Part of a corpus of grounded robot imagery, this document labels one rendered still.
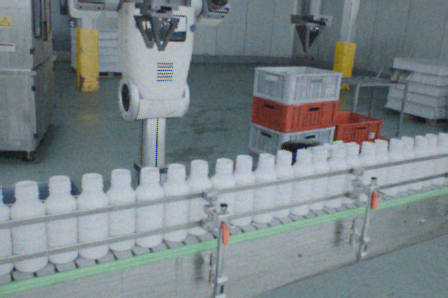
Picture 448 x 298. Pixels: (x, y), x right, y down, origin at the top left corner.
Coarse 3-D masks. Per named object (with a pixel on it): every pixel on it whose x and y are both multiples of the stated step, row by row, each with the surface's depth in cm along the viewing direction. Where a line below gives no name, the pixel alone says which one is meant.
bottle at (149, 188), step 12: (144, 168) 93; (156, 168) 93; (144, 180) 91; (156, 180) 92; (144, 192) 91; (156, 192) 91; (144, 216) 92; (156, 216) 93; (144, 228) 93; (144, 240) 93; (156, 240) 94
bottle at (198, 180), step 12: (192, 168) 98; (204, 168) 98; (192, 180) 98; (204, 180) 98; (192, 192) 98; (192, 204) 99; (204, 204) 99; (192, 216) 99; (204, 216) 100; (192, 228) 100
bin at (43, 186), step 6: (72, 180) 141; (6, 186) 133; (12, 186) 134; (42, 186) 138; (48, 186) 139; (72, 186) 141; (78, 186) 137; (6, 192) 133; (12, 192) 134; (42, 192) 139; (48, 192) 140; (72, 192) 142; (78, 192) 135; (6, 198) 134; (12, 198) 135; (42, 198) 140; (6, 204) 134
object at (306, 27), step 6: (294, 18) 122; (300, 18) 120; (306, 24) 118; (312, 24) 119; (318, 24) 120; (306, 30) 119; (312, 30) 121; (318, 30) 121; (306, 36) 120; (318, 36) 122; (306, 42) 122; (312, 42) 123; (306, 48) 123
